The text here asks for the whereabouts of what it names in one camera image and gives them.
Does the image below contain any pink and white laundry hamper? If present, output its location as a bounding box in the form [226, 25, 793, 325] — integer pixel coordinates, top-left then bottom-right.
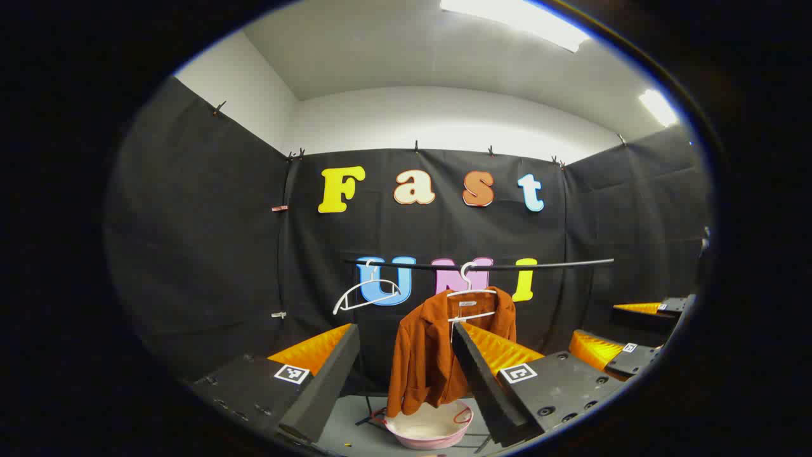
[370, 399, 475, 451]

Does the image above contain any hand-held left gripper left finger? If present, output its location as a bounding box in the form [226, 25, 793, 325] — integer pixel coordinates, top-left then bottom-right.
[190, 322, 361, 445]

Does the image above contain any small ceiling light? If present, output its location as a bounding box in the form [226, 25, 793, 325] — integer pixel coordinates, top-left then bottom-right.
[639, 89, 679, 128]

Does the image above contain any orange corduroy jacket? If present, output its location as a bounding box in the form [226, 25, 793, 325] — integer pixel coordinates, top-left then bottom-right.
[386, 287, 518, 418]

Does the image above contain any white clothes hanger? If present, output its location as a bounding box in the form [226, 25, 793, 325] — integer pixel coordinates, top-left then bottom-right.
[332, 259, 403, 315]
[446, 262, 499, 343]

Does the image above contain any black clothes rack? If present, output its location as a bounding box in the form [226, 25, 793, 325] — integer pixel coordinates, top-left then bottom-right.
[343, 256, 616, 427]

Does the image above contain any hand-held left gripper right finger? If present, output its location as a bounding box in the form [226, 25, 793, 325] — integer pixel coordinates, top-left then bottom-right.
[452, 321, 625, 448]

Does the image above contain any black backdrop cloth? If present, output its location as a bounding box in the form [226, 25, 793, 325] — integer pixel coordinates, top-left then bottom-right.
[105, 76, 712, 394]

